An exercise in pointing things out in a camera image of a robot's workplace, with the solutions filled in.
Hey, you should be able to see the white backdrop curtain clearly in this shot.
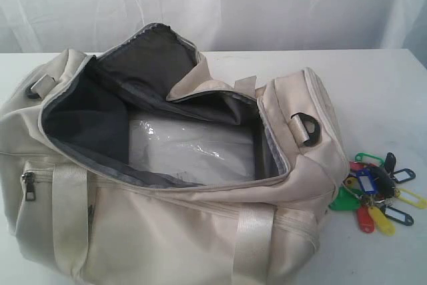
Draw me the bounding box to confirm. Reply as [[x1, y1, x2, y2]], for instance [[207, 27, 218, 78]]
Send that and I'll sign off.
[[1, 0, 426, 53]]

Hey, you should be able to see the cream fabric duffel bag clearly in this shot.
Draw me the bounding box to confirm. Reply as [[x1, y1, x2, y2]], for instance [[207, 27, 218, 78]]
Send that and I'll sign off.
[[1, 23, 349, 284]]

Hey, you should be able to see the colourful key tag bunch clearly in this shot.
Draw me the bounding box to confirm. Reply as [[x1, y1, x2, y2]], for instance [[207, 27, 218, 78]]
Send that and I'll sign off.
[[329, 152, 426, 236]]

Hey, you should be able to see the clear plastic wrapped package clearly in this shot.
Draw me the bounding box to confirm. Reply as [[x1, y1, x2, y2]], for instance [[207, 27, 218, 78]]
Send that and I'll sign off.
[[129, 113, 255, 185]]

